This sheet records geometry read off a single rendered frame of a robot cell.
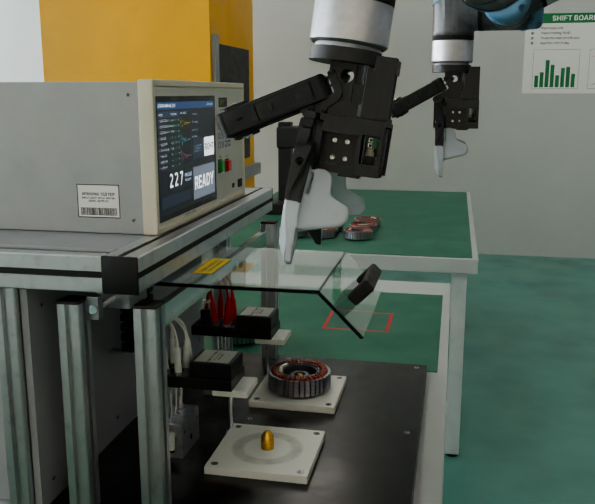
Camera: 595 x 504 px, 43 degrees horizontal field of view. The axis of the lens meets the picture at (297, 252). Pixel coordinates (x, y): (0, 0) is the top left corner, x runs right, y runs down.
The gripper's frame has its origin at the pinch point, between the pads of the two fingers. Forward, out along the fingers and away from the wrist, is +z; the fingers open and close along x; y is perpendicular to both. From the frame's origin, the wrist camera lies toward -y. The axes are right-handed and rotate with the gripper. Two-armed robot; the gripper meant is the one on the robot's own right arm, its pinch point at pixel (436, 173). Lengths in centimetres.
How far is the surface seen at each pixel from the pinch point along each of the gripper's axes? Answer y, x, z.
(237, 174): -35.7, -13.0, -0.5
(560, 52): 92, 485, -45
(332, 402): -16.3, -25.6, 37.0
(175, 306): -33, -56, 12
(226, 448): -30, -46, 37
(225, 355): -30, -43, 23
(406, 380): -4.2, -9.9, 38.3
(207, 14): -136, 306, -61
